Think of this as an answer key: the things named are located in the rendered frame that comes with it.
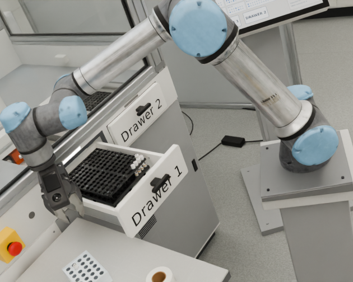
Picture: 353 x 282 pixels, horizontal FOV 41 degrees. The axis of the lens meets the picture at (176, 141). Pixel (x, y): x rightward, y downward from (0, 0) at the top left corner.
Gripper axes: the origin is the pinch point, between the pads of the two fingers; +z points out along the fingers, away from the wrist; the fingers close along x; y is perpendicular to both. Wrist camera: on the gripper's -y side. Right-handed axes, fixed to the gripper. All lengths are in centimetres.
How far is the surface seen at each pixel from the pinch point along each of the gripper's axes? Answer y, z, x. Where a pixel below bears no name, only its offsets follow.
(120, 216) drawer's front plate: -7.8, 0.2, -11.6
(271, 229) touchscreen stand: 43, 89, -69
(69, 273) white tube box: -6.0, 11.9, 7.8
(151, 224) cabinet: 37, 47, -19
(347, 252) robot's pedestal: -18, 46, -70
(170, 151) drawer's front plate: 6.4, -1.6, -32.2
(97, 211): 3.6, 4.2, -5.8
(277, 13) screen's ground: 52, -7, -97
